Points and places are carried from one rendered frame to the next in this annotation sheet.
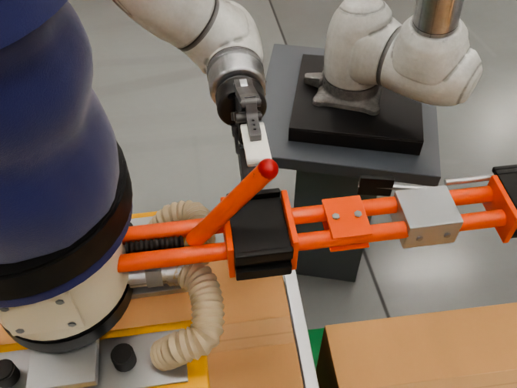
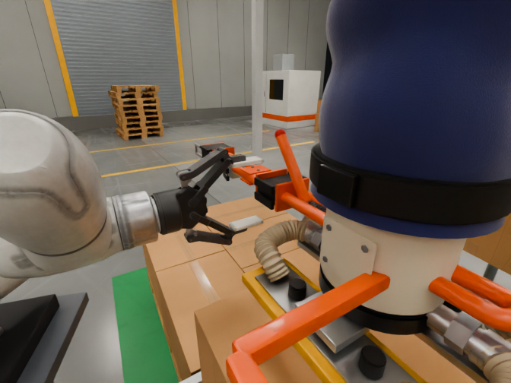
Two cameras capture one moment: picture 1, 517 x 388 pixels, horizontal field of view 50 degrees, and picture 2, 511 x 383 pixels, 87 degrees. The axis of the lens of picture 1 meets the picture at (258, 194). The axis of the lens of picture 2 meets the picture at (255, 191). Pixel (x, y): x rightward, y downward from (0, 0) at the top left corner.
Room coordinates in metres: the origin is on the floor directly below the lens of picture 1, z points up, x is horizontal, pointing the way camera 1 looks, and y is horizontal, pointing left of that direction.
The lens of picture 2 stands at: (0.66, 0.48, 1.47)
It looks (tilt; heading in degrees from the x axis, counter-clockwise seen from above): 23 degrees down; 248
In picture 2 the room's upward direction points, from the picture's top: straight up
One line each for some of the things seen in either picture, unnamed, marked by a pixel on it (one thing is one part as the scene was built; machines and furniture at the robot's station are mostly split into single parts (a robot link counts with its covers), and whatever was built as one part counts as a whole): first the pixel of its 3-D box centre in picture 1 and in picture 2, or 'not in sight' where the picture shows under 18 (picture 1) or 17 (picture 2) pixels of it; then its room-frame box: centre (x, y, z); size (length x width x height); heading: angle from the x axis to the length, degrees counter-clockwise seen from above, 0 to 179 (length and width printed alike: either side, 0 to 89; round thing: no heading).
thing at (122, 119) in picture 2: not in sight; (136, 110); (0.76, -7.89, 0.65); 1.29 x 1.10 x 1.30; 101
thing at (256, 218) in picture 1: (258, 233); (281, 188); (0.41, 0.00, 1.25); 0.10 x 0.08 x 0.06; 8
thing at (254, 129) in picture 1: (252, 118); (232, 154); (0.52, 0.01, 1.34); 0.05 x 0.01 x 0.03; 8
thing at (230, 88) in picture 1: (243, 113); (181, 208); (0.62, 0.02, 1.25); 0.09 x 0.07 x 0.08; 8
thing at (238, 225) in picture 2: not in sight; (245, 223); (0.49, 0.00, 1.18); 0.07 x 0.03 x 0.01; 8
